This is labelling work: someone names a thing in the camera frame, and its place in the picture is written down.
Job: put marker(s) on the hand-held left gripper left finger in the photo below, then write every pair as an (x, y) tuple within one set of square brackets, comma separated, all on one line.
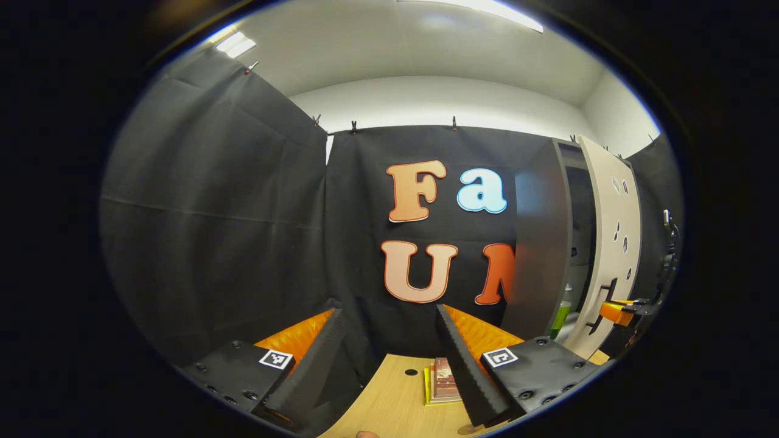
[(313, 365)]

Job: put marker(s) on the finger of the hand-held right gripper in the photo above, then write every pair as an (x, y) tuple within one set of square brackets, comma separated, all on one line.
[(614, 313)]

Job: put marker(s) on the brown cover book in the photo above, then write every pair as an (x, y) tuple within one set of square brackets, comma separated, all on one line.
[(444, 380)]

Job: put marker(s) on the grey cabinet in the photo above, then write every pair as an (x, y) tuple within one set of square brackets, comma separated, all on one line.
[(535, 243)]

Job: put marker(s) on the yellow book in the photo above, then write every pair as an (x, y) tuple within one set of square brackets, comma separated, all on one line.
[(426, 389)]

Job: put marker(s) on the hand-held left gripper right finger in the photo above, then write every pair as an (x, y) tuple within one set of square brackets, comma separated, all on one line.
[(465, 371)]

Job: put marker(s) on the beige cabinet door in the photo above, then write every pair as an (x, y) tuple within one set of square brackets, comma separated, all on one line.
[(605, 207)]

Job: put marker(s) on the black backdrop cloth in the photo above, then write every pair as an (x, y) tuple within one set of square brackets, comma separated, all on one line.
[(213, 213)]

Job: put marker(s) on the long ceiling light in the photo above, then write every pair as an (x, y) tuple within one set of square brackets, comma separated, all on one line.
[(487, 9)]

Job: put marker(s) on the row of black cloth clips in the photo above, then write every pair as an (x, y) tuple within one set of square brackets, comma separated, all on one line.
[(354, 128)]

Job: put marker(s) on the brown round coaster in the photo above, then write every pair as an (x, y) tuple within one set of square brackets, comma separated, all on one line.
[(470, 429)]

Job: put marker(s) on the green label bottle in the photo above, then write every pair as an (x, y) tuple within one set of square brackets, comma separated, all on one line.
[(560, 319)]

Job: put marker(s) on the short ceiling light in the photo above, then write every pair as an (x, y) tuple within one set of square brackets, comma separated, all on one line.
[(236, 45)]

